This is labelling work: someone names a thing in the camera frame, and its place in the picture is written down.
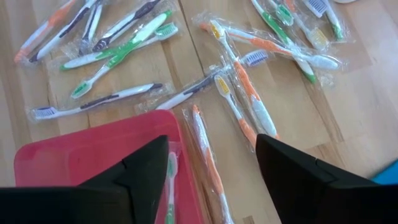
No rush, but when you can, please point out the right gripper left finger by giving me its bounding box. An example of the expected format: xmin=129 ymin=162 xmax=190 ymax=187
xmin=0 ymin=134 xmax=170 ymax=224

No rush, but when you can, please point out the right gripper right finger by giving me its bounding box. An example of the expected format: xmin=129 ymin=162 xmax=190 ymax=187
xmin=254 ymin=133 xmax=398 ymax=224

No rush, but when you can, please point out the pink plastic bin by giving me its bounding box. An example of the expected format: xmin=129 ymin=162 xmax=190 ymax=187
xmin=14 ymin=109 xmax=206 ymax=224

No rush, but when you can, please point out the blue flat plastic lid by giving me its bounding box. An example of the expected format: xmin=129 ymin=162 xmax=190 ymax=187
xmin=371 ymin=160 xmax=398 ymax=186

